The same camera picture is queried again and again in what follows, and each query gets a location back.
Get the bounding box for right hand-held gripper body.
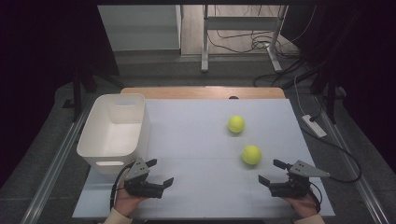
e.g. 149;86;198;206
268;160;332;198

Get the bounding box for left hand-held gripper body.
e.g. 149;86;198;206
123;157;164;200

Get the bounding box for yellow tennis ball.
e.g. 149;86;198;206
241;145;262;166
227;115;247;134

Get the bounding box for white plastic storage bin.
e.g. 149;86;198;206
76;92;151;175

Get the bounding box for person's right hand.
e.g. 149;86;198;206
284;190;318;219

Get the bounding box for person's left hand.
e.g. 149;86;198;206
114;173;148;217

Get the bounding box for white table cover sheet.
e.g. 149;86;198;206
71;98;336;219

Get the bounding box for white power strip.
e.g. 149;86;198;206
301;114;328;139

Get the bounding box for wooden table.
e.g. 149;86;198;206
120;86;287;100

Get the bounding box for black stand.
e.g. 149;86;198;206
309;60;347;125
61;59;126;123

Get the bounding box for white cabinet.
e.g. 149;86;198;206
97;4;182;52

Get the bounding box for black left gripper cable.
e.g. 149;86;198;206
108;161;137;211

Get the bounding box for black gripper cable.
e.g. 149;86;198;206
300;124;362;184
108;161;137;211

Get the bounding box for aluminium floor rail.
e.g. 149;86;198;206
19;98;95;224
313;92;383;224

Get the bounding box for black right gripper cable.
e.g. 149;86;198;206
300;124;362;184

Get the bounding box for tangled floor cables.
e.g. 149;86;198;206
206;27;301;61

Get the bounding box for grey metal desk frame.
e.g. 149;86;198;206
200;4;290;74

